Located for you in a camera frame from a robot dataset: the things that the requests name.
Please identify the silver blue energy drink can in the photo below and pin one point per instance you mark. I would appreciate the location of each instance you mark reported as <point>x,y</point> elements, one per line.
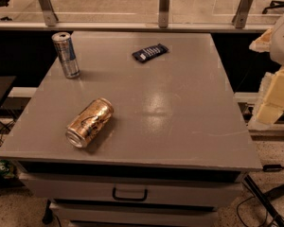
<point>66,54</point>

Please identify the right metal railing bracket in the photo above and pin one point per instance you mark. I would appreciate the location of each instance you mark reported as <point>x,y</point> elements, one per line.
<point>240,18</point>

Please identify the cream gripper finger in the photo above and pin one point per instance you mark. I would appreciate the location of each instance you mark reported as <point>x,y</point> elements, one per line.
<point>263,42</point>
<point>270,105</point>

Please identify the black tripod leg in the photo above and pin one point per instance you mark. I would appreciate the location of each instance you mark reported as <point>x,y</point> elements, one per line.
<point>264,201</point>

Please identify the orange gold soda can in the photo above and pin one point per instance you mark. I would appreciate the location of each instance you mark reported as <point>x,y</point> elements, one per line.
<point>86,126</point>

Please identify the left metal railing bracket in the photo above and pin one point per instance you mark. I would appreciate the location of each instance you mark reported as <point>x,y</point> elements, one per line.
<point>50,18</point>

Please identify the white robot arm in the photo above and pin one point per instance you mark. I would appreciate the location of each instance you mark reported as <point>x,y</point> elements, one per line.
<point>277,55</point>

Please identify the metal railing bracket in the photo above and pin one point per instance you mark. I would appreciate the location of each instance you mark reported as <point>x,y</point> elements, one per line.
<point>163,14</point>
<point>50,18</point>
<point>240,18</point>

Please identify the grey drawer cabinet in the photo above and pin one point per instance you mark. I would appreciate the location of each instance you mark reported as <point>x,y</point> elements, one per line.
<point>176,131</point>

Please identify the green snack bag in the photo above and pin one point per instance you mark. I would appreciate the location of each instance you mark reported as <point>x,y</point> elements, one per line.
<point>7,169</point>

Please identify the middle metal railing bracket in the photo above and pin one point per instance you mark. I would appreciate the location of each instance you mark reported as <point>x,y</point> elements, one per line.
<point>163,14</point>

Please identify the black drawer handle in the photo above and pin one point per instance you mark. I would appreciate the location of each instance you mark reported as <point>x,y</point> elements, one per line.
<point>129,195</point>

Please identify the dark blue snack bar wrapper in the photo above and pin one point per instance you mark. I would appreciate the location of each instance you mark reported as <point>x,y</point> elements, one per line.
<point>149,53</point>

